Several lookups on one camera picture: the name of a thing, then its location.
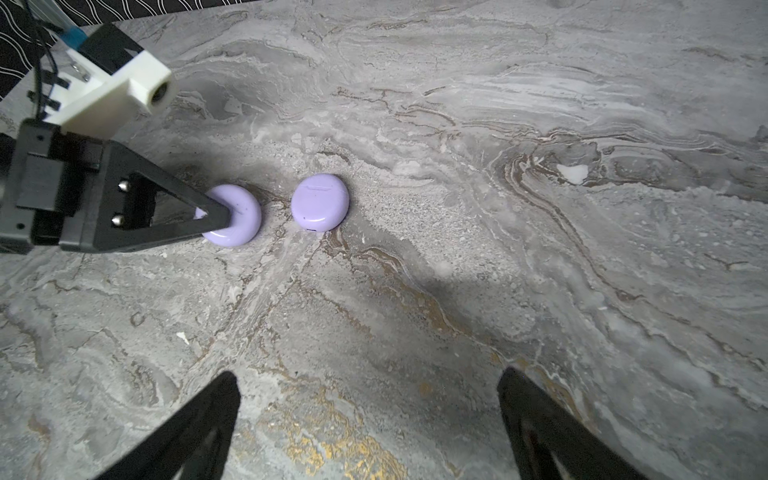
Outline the purple earbud charging case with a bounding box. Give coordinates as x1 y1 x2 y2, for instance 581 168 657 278
291 173 350 232

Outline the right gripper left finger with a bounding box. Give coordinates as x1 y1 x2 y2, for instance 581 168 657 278
98 371 241 479

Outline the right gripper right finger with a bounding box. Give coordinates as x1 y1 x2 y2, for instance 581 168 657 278
497 367 645 479

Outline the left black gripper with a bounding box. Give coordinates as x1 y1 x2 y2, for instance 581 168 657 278
1 118 232 255

